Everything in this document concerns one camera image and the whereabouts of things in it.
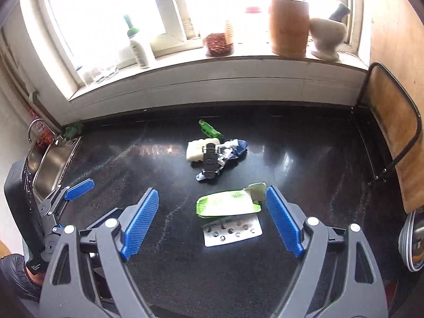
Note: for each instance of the wooden utensil holder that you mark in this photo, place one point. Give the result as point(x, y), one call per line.
point(288, 26)

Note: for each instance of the person's left forearm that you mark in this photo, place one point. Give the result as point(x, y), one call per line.
point(13, 271)

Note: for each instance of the green dish cloth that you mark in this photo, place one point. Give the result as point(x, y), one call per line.
point(73, 130)

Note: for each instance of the glass jar with red lid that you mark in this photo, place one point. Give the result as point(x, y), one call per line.
point(253, 23)

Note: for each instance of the grey stone pestle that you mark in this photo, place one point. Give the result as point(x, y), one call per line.
point(341, 10)

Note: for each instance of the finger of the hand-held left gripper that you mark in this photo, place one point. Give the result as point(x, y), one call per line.
point(79, 188)
point(106, 216)

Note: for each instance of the red label bottle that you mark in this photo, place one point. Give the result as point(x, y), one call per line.
point(44, 133)

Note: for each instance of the white foam piece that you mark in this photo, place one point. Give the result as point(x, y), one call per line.
point(196, 149)

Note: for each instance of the white stone mortar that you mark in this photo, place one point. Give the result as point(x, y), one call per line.
point(326, 38)

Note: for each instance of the chrome faucet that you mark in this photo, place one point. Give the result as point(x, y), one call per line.
point(32, 127)

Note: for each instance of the blue and white wrapper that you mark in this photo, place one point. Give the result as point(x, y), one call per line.
point(235, 150)

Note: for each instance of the green wipes packet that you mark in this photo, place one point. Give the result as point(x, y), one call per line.
point(225, 203)

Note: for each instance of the silver blister pack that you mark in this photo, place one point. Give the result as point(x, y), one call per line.
point(232, 230)

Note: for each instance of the glass jar of red spice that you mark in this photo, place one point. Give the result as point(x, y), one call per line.
point(218, 44)

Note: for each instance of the green plastic piece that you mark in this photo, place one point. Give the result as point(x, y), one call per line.
point(210, 129)

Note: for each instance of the wooden board with black frame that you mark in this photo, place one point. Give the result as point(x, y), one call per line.
point(391, 132)

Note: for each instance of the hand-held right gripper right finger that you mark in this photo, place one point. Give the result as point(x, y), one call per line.
point(285, 222)

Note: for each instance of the white detergent bottle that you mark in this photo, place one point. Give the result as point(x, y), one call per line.
point(139, 48)

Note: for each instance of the stack of plates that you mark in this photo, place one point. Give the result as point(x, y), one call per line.
point(412, 241)

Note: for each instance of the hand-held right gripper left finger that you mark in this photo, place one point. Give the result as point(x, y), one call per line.
point(140, 225)

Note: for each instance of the stainless steel sink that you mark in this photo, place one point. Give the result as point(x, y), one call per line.
point(49, 169)

